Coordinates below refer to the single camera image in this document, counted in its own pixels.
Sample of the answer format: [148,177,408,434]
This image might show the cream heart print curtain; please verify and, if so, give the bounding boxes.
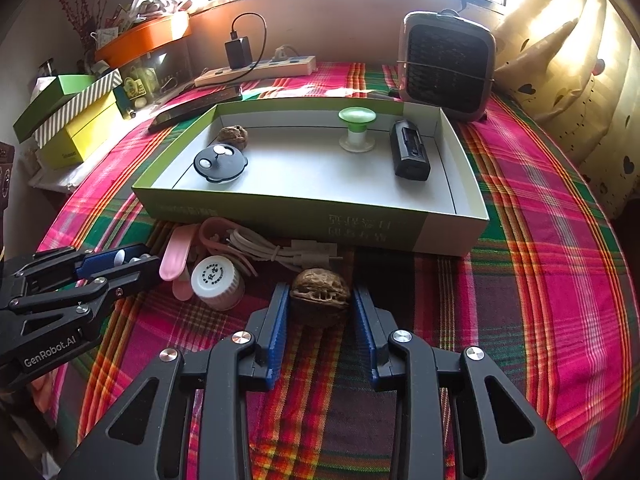
[492,0,636,221]

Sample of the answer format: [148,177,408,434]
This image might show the black phone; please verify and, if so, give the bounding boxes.
[147,85,243,134]

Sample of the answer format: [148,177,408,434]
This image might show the brown walnut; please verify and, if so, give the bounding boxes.
[217,126,249,151]
[290,268,351,328]

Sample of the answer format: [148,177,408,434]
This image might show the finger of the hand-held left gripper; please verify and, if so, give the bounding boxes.
[7,257,163,313]
[0,243,149,301]

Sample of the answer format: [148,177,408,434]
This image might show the pink green plaid tablecloth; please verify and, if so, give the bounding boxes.
[35,60,636,480]

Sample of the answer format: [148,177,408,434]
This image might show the white cylindrical cap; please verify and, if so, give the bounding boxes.
[191,256,246,311]

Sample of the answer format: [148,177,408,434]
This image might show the red branch decoration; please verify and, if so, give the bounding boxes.
[47,0,116,41]

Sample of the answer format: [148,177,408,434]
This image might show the green printed packet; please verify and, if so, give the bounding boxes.
[122,67,156,111]

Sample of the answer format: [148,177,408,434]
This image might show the white cable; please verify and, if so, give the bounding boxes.
[220,227,346,273]

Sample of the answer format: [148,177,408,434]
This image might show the orange tray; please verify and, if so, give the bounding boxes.
[94,11,192,68]

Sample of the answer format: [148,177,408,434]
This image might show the yellow cardboard box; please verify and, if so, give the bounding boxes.
[37,91,123,170]

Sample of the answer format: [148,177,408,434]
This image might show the green top white spool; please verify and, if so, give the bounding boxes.
[338,106,377,153]

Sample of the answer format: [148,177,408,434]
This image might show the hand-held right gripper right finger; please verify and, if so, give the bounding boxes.
[352,285,586,480]

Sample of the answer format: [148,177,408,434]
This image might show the striped cardboard box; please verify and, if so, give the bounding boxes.
[34,69,122,148]

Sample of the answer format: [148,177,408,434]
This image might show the black charger cable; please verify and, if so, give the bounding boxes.
[230,12,268,73]

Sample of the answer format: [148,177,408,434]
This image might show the pink plastic case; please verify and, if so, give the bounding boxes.
[159,225,201,301]

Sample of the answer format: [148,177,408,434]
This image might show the beige power strip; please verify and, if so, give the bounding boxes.
[194,55,317,88]

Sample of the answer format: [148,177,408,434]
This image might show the green white cardboard box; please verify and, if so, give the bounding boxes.
[131,99,490,257]

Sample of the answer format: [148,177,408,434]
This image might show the black round lid white dots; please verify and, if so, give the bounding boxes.
[193,144,249,184]

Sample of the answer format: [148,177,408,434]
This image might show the white tissue paper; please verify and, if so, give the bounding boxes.
[30,76,61,101]

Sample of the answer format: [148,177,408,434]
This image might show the black charger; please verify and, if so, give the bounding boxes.
[225,36,251,69]

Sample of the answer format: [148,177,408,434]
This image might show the pink curved clip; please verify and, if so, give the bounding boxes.
[197,217,258,278]

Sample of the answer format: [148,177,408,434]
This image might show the grey desktop heater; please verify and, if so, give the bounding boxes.
[397,9,497,121]

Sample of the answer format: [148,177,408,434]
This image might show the black rectangular device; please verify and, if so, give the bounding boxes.
[389,119,432,181]

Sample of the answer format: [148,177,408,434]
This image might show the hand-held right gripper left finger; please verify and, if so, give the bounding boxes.
[60,282,291,480]

